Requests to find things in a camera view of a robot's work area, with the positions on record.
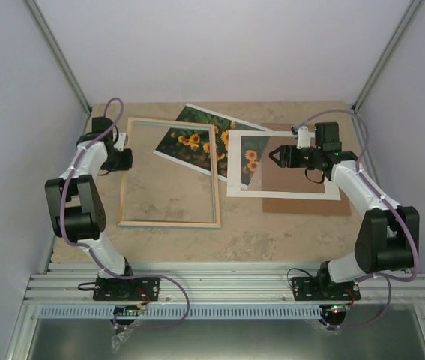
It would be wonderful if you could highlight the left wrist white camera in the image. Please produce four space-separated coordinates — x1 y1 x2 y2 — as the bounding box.
115 132 128 152

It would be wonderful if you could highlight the right aluminium corner post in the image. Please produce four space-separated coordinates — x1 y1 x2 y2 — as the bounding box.
352 0 425 113

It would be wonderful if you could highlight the aluminium rail platform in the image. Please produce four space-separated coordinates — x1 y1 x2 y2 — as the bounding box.
23 262 425 305

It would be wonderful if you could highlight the wrist white camera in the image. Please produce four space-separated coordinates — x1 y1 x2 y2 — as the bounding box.
292 126 315 149
115 132 128 152

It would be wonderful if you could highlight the controller circuit board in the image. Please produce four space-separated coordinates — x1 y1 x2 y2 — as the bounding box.
325 303 351 314
113 303 147 317

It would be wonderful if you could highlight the right controller circuit board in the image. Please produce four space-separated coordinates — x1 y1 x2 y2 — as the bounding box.
325 303 351 314

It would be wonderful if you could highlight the left aluminium corner post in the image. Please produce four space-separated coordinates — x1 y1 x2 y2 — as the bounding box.
23 0 92 116

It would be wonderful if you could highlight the left controller circuit board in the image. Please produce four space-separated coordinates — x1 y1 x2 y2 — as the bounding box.
113 303 147 317

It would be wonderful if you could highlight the crumpled clear plastic bag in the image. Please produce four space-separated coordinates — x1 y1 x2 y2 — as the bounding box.
111 328 132 354

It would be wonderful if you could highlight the aluminium corner post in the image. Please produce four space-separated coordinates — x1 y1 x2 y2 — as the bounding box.
23 0 92 116
352 0 425 113

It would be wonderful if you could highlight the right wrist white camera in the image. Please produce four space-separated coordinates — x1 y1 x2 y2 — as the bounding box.
292 126 315 149

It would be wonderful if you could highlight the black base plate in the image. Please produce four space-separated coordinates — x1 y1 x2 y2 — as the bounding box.
93 277 160 302
291 276 361 302

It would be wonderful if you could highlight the grey slotted cable duct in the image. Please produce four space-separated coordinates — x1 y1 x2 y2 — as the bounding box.
40 304 322 320

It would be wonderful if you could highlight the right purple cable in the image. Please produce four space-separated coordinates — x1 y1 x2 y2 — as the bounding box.
298 107 420 331

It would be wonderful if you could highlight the wooden picture frame with glass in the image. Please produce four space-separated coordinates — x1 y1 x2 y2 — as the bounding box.
117 117 221 230

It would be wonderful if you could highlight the sunflower photo print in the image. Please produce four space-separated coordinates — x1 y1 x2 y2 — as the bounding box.
154 104 268 188

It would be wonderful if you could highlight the white paper mat border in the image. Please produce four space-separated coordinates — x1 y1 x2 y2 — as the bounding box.
226 130 341 201

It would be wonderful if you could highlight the purple cable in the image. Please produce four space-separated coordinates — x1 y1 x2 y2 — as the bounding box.
58 97 191 331
298 107 420 331

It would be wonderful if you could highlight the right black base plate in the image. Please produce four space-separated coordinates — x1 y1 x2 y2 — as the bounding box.
291 276 361 302

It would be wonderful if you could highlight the brown cardboard backing board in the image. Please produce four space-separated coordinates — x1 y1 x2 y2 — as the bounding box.
261 137 352 217

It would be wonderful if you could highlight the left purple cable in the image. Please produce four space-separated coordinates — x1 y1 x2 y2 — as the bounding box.
58 97 191 331

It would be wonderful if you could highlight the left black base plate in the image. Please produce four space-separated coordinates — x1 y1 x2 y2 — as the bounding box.
93 277 160 302

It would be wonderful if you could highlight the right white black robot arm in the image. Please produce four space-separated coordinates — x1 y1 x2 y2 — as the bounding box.
269 122 420 299

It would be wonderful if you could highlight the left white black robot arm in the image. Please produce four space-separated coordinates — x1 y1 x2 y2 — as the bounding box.
45 116 136 299

